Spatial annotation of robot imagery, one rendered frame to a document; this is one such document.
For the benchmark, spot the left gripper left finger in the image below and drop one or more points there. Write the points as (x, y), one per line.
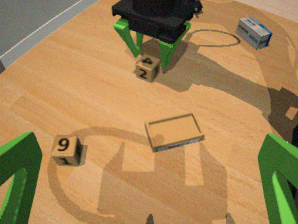
(20, 158)

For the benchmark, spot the brown number cube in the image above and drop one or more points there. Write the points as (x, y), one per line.
(147, 68)
(66, 150)

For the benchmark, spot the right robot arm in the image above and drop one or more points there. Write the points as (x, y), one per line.
(295, 191)

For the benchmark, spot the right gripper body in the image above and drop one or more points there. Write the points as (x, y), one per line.
(152, 17)

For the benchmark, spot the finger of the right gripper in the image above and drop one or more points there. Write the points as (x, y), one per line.
(166, 50)
(121, 27)

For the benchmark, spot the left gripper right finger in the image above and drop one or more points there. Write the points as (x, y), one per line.
(278, 162)

